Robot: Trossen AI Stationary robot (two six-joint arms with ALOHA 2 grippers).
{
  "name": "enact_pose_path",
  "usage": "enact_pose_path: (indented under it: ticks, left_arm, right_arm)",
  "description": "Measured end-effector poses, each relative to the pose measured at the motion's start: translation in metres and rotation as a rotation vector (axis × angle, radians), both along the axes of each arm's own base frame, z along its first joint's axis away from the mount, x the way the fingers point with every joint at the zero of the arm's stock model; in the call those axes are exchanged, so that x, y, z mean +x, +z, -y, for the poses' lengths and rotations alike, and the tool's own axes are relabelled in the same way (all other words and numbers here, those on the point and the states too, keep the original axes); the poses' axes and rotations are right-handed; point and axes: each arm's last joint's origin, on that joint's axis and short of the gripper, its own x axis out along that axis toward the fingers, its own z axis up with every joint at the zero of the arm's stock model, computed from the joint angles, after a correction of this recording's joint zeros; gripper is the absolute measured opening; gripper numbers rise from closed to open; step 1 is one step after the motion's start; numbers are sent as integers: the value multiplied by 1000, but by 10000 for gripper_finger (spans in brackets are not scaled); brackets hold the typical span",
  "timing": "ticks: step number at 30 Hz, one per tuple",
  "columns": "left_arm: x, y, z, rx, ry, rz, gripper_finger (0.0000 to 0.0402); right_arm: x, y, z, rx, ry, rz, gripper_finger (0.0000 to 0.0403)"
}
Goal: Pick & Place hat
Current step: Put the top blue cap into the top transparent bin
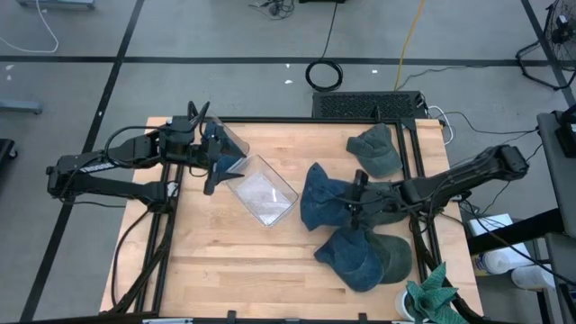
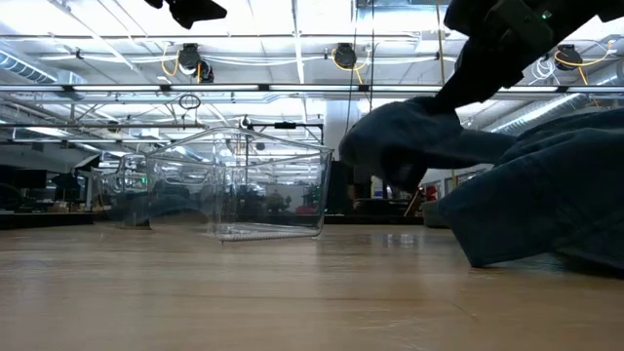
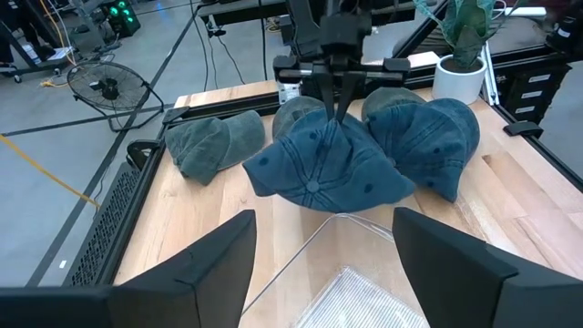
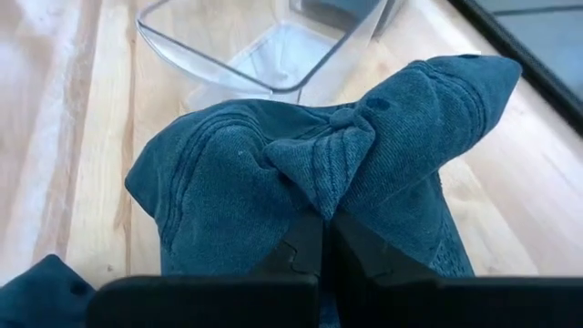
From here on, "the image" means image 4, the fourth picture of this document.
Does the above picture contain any black aluminium table frame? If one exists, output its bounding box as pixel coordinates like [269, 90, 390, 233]
[447, 0, 583, 138]

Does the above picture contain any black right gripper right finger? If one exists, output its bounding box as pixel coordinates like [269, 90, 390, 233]
[330, 210, 583, 328]

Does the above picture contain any clear plastic bin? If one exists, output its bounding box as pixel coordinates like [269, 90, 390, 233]
[134, 0, 407, 109]

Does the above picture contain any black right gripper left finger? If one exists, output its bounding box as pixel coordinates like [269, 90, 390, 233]
[86, 211, 325, 328]

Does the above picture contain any blue fabric cap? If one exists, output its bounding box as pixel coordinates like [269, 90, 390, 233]
[0, 253, 97, 328]
[124, 53, 524, 280]

